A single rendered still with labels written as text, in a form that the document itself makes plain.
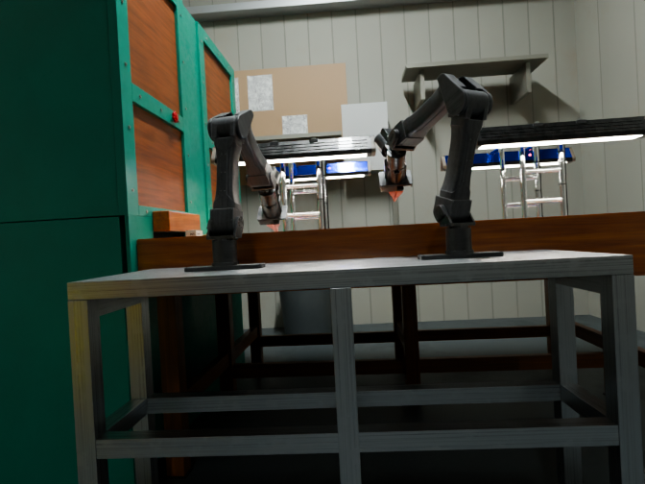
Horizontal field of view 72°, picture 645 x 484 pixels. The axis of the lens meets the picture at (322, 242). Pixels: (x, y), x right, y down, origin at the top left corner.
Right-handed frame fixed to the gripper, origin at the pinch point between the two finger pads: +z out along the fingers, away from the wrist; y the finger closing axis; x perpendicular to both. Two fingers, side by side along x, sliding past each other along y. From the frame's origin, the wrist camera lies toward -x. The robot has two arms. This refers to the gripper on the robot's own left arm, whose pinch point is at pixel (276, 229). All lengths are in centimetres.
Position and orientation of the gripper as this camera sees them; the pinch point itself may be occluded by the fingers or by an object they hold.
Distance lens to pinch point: 162.4
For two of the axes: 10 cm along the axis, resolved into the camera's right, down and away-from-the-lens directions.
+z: 0.9, 6.6, 7.5
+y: -10.0, 0.5, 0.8
